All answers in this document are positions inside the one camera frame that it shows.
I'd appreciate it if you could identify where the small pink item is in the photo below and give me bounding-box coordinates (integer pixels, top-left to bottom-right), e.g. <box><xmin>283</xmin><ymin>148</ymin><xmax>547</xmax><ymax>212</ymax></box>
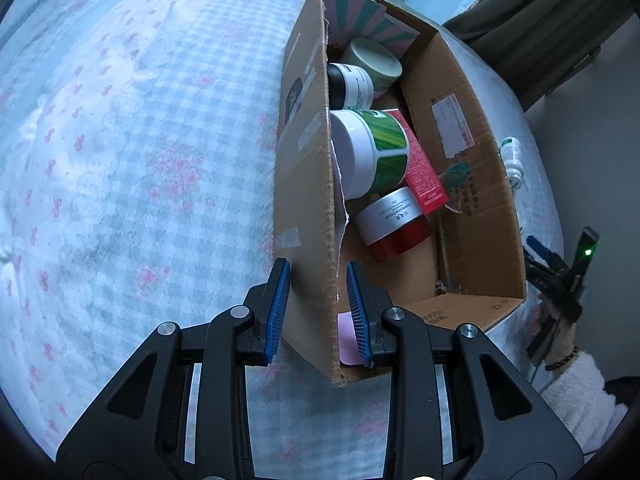
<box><xmin>337</xmin><ymin>311</ymin><xmax>365</xmax><ymax>366</ymax></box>

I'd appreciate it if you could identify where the checked floral blanket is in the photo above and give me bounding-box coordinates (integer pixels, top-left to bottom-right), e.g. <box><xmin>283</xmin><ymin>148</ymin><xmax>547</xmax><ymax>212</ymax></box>
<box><xmin>0</xmin><ymin>0</ymin><xmax>566</xmax><ymax>480</ymax></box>

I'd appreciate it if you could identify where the dark brown curtain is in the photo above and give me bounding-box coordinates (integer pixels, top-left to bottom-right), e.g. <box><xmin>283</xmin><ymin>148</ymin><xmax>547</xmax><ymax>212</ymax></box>
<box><xmin>442</xmin><ymin>0</ymin><xmax>631</xmax><ymax>111</ymax></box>

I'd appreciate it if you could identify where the white bottle with green label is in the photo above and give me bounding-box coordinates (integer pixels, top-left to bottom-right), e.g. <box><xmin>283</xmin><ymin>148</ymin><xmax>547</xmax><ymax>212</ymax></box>
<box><xmin>500</xmin><ymin>135</ymin><xmax>526</xmax><ymax>192</ymax></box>

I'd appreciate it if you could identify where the silver lid red jar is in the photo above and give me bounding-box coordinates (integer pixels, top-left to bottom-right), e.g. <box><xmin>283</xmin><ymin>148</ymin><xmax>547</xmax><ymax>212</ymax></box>
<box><xmin>354</xmin><ymin>187</ymin><xmax>435</xmax><ymax>263</ymax></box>

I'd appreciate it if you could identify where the cardboard box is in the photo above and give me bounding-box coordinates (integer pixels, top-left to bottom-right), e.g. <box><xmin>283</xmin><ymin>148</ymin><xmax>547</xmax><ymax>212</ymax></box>
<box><xmin>272</xmin><ymin>0</ymin><xmax>528</xmax><ymax>388</ymax></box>

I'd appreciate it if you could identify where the white jar with green label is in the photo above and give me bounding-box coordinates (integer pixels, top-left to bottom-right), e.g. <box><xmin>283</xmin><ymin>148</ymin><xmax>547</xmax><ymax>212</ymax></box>
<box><xmin>329</xmin><ymin>108</ymin><xmax>411</xmax><ymax>200</ymax></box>

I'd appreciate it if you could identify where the black bottle with white label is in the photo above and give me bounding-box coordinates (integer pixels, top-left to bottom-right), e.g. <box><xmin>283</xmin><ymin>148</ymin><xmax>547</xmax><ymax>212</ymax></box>
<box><xmin>327</xmin><ymin>62</ymin><xmax>376</xmax><ymax>111</ymax></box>

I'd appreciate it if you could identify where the person's right hand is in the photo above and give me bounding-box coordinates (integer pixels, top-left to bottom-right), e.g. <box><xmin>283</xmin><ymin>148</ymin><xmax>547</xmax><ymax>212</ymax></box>
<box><xmin>530</xmin><ymin>302</ymin><xmax>579</xmax><ymax>366</ymax></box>

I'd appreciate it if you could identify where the pale green jar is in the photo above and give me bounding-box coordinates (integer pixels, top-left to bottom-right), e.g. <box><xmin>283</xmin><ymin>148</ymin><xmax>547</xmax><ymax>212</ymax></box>
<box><xmin>340</xmin><ymin>37</ymin><xmax>403</xmax><ymax>101</ymax></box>

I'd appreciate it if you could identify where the red carton box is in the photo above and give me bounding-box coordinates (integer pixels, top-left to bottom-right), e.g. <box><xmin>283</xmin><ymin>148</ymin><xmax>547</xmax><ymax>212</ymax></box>
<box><xmin>385</xmin><ymin>108</ymin><xmax>449</xmax><ymax>216</ymax></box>

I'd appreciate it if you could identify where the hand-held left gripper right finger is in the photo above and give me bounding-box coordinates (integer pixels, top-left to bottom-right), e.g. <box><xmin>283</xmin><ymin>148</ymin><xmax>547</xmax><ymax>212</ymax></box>
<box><xmin>346</xmin><ymin>260</ymin><xmax>586</xmax><ymax>480</ymax></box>

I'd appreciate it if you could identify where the person's right forearm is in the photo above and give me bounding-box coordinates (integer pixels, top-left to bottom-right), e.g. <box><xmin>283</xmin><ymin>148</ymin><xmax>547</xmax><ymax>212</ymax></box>
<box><xmin>540</xmin><ymin>352</ymin><xmax>628</xmax><ymax>456</ymax></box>

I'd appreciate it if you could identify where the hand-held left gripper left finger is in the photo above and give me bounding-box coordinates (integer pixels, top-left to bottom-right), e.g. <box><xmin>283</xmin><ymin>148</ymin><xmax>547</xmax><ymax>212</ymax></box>
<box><xmin>55</xmin><ymin>257</ymin><xmax>292</xmax><ymax>480</ymax></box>

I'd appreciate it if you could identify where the dark bead bracelet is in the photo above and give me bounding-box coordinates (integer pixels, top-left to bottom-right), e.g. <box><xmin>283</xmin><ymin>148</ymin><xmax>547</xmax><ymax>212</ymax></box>
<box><xmin>545</xmin><ymin>345</ymin><xmax>580</xmax><ymax>372</ymax></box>

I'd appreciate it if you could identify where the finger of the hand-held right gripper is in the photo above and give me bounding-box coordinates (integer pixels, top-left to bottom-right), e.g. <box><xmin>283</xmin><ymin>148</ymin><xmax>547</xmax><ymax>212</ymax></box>
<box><xmin>525</xmin><ymin>235</ymin><xmax>552</xmax><ymax>262</ymax></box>
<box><xmin>542</xmin><ymin>252</ymin><xmax>569</xmax><ymax>282</ymax></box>

